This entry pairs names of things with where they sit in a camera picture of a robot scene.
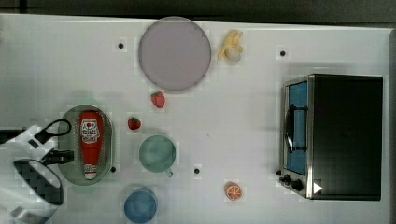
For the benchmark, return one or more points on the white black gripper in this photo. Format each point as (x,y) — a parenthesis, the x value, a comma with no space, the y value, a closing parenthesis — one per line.
(27,145)

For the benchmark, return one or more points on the red ketchup bottle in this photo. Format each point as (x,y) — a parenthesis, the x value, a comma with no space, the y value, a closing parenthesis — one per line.
(91,130)

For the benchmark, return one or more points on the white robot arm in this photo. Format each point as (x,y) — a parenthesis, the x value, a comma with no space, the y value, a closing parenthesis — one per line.
(30,191)

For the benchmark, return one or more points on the green oval strainer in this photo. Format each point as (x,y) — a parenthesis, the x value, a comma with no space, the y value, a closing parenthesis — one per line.
(73,171)

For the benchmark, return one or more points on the red toy strawberry lower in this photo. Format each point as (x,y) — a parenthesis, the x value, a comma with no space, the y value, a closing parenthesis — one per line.
(134,123)

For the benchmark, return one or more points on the red toy strawberry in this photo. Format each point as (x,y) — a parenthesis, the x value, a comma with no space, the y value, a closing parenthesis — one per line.
(134,123)
(158,99)

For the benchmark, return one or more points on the blue cup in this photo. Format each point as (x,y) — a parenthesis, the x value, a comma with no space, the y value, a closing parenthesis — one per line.
(141,206)

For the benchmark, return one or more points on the green mug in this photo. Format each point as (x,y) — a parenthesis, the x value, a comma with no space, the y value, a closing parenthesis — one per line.
(157,154)

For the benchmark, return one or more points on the red toy strawberry upper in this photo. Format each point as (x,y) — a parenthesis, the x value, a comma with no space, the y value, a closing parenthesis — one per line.
(158,99)

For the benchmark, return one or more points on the grey round plate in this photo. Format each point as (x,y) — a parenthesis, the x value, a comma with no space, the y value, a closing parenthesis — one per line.
(174,53)

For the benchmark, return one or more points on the orange slice toy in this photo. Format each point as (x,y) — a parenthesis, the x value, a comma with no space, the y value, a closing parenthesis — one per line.
(233,191)

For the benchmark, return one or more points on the yellow toy banana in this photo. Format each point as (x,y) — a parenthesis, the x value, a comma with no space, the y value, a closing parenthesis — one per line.
(231,49)

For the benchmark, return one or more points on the silver black toaster oven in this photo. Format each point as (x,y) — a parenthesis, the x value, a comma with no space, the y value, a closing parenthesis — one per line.
(332,137)

